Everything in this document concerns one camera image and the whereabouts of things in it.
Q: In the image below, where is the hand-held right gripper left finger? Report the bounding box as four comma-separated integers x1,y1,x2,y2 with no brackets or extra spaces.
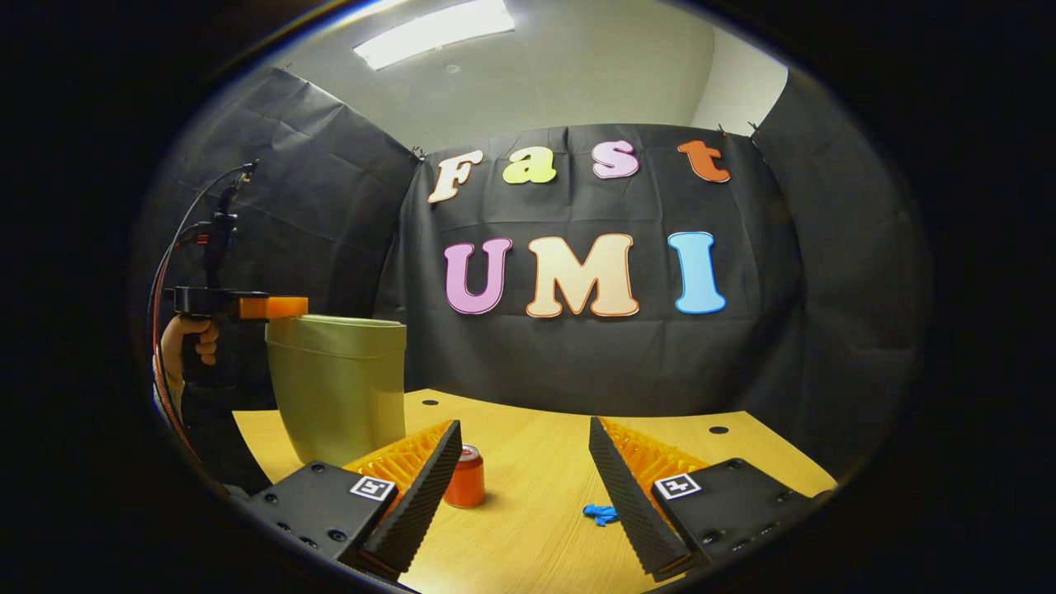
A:
246,419,464,580

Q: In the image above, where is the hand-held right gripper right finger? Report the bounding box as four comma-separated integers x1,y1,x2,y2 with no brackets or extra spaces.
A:
588,417,834,581

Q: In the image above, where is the red pop can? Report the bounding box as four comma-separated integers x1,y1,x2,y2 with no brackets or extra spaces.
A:
443,444,486,509

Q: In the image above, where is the green desktop garbage bin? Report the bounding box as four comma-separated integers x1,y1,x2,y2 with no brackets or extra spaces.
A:
265,314,408,467

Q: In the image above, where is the wooden desktop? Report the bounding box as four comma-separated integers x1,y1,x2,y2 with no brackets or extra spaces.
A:
233,388,838,594

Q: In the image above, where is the black backdrop cloth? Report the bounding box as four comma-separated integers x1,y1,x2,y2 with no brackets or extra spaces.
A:
132,66,933,488

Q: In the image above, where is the ceiling light panel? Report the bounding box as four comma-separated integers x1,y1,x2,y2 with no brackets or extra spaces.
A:
353,0,516,71

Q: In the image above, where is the black cable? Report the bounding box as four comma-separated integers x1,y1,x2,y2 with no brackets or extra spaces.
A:
151,163,258,298

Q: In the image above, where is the red cable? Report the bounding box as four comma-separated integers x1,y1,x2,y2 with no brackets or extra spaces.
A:
150,233,207,467

